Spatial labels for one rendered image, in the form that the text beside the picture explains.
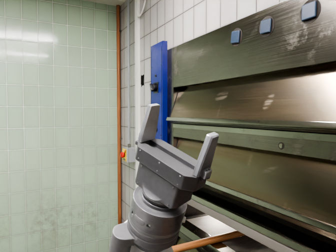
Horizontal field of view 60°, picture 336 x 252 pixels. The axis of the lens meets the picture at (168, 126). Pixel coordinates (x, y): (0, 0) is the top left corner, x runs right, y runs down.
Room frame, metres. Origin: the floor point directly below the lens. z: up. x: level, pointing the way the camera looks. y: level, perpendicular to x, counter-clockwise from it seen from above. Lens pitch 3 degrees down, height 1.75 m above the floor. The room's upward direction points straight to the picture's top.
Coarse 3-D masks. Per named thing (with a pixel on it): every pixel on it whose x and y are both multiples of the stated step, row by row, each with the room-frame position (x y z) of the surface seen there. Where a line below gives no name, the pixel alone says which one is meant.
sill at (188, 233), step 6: (186, 222) 1.50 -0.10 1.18; (180, 228) 1.48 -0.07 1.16; (186, 228) 1.43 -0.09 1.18; (192, 228) 1.42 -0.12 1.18; (198, 228) 1.42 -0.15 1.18; (186, 234) 1.42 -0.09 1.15; (192, 234) 1.38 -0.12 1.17; (198, 234) 1.35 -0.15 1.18; (204, 234) 1.35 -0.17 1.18; (204, 246) 1.29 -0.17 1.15; (210, 246) 1.24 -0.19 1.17; (216, 246) 1.23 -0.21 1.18; (222, 246) 1.23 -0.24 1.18
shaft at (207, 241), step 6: (222, 234) 1.28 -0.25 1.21; (228, 234) 1.29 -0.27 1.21; (234, 234) 1.30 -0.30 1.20; (240, 234) 1.32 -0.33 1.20; (198, 240) 1.22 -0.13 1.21; (204, 240) 1.23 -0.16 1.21; (210, 240) 1.24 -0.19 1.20; (216, 240) 1.25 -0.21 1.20; (222, 240) 1.27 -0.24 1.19; (174, 246) 1.17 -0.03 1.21; (180, 246) 1.18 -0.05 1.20; (186, 246) 1.19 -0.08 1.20; (192, 246) 1.20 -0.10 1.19; (198, 246) 1.21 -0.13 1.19
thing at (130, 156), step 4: (124, 148) 2.04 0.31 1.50; (128, 148) 2.01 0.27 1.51; (132, 148) 2.03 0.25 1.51; (124, 152) 2.04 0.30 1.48; (128, 152) 2.01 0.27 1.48; (132, 152) 2.03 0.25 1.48; (124, 156) 2.04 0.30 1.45; (128, 156) 2.01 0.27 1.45; (132, 156) 2.03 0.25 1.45; (124, 160) 2.04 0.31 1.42; (128, 160) 2.01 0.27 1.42; (132, 160) 2.03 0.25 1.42
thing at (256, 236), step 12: (204, 192) 1.33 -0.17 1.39; (192, 204) 1.10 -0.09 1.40; (228, 204) 1.14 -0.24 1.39; (216, 216) 0.97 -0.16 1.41; (252, 216) 0.99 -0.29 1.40; (264, 216) 1.03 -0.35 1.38; (240, 228) 0.86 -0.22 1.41; (276, 228) 0.88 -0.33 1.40; (288, 228) 0.91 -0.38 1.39; (264, 240) 0.78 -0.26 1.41; (300, 240) 0.79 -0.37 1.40; (312, 240) 0.81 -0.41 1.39
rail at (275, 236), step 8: (200, 200) 1.06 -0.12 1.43; (208, 200) 1.04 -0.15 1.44; (216, 208) 0.97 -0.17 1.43; (224, 208) 0.95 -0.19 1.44; (232, 216) 0.90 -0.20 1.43; (240, 216) 0.87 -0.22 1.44; (248, 224) 0.84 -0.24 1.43; (256, 224) 0.81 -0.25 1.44; (264, 232) 0.78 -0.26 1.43; (272, 232) 0.76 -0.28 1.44; (280, 240) 0.73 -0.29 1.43; (288, 240) 0.71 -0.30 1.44; (296, 248) 0.69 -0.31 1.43; (304, 248) 0.67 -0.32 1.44; (312, 248) 0.67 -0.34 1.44
